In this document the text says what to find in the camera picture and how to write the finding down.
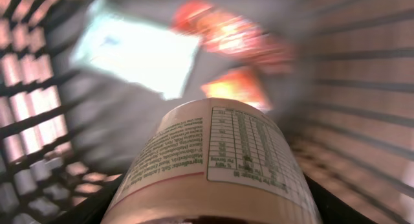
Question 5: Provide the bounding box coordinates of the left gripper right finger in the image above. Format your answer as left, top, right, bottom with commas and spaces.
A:
305, 175, 375, 224

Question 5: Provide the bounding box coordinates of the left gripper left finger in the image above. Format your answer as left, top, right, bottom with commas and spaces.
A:
49, 174, 125, 224

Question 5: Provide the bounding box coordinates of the green lid seasoning jar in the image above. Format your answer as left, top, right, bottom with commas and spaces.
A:
102, 98, 321, 224

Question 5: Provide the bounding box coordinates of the orange tissue pack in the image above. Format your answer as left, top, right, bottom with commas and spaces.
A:
201, 67, 273, 113

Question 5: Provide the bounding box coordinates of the teal wet wipes pack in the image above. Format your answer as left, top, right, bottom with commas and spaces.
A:
69, 0, 201, 100

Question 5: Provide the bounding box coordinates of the red chocolate bar wrapper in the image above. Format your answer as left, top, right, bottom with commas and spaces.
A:
173, 0, 295, 74

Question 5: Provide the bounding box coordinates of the grey plastic mesh basket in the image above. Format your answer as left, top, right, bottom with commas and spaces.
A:
1, 0, 413, 223

